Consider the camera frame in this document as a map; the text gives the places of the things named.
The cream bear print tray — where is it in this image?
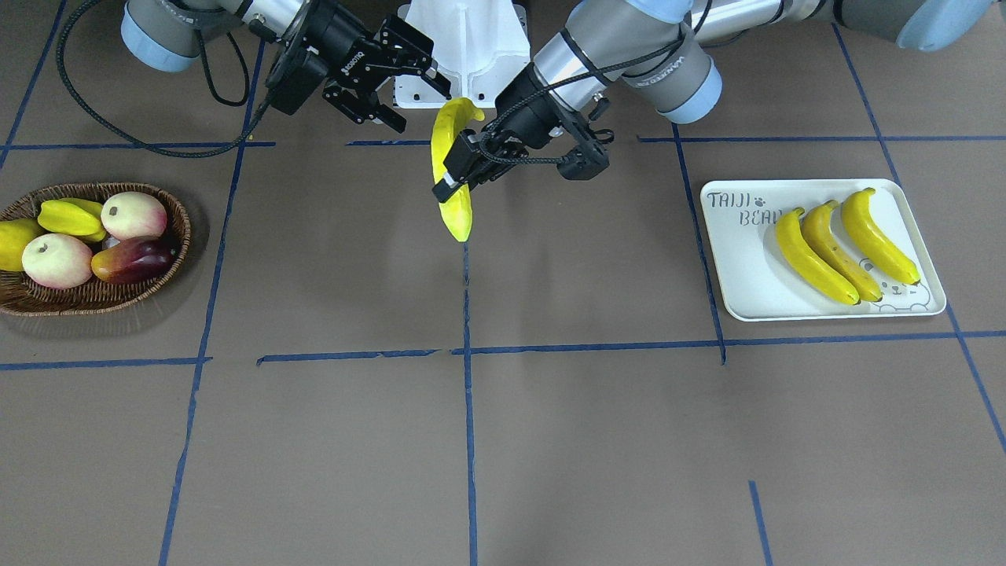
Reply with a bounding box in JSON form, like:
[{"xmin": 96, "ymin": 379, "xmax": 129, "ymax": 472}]
[{"xmin": 700, "ymin": 178, "xmax": 948, "ymax": 322}]

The brown wicker basket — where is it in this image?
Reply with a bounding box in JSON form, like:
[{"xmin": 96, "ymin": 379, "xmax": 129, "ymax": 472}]
[{"xmin": 1, "ymin": 182, "xmax": 192, "ymax": 318}]

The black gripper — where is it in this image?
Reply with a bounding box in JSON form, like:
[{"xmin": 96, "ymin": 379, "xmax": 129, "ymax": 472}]
[
  {"xmin": 272, "ymin": 1, "xmax": 453, "ymax": 133},
  {"xmin": 445, "ymin": 62, "xmax": 575, "ymax": 189}
]

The small yellow banana piece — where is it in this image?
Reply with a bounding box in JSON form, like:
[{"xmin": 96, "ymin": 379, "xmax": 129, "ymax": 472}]
[{"xmin": 37, "ymin": 197, "xmax": 108, "ymax": 243}]

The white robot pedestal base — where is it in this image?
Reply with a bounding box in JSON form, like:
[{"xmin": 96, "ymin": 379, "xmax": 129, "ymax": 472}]
[{"xmin": 398, "ymin": 1, "xmax": 531, "ymax": 108}]

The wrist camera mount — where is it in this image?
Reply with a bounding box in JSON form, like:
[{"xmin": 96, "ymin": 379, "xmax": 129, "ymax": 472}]
[{"xmin": 554, "ymin": 99, "xmax": 615, "ymax": 182}]

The yellow mango fruit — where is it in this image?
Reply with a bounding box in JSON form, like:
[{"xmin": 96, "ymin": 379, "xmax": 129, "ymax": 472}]
[{"xmin": 1, "ymin": 218, "xmax": 46, "ymax": 272}]

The dark red mango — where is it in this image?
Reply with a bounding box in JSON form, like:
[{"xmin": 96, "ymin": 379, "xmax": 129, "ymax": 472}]
[{"xmin": 90, "ymin": 237, "xmax": 178, "ymax": 285}]

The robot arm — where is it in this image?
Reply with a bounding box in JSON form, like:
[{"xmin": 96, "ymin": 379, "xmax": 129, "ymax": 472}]
[
  {"xmin": 121, "ymin": 1, "xmax": 450, "ymax": 132},
  {"xmin": 432, "ymin": 1, "xmax": 992, "ymax": 204}
]

